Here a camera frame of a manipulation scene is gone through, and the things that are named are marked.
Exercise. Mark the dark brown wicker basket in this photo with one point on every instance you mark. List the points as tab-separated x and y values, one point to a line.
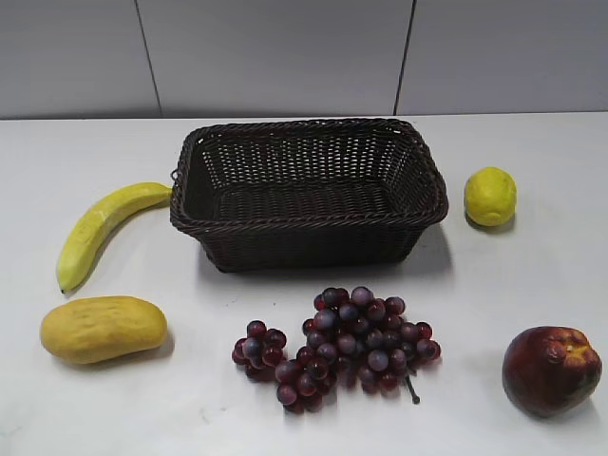
309	193

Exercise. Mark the dark red apple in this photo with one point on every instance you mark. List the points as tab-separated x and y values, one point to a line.
549	370

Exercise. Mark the yellow mango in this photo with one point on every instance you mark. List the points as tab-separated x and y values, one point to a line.
91	330

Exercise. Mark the purple grape bunch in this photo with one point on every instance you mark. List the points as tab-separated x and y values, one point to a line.
354	339

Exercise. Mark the yellow banana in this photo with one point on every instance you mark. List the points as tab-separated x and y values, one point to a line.
82	245

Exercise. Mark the yellow lemon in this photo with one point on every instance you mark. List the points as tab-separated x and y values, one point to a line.
490	197

